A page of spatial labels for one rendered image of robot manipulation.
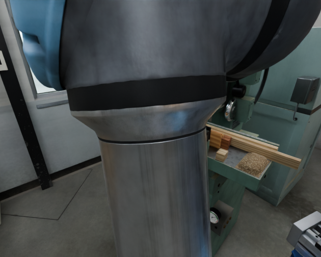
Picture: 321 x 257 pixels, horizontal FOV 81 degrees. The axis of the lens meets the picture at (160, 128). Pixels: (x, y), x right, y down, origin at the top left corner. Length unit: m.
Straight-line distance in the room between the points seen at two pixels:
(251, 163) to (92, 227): 1.34
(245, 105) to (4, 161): 1.94
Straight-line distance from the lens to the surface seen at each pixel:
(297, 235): 0.89
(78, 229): 1.80
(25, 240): 1.92
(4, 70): 1.80
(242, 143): 0.92
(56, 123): 2.05
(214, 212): 0.91
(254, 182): 0.80
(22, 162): 2.16
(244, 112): 1.05
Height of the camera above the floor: 1.37
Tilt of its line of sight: 26 degrees down
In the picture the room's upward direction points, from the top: straight up
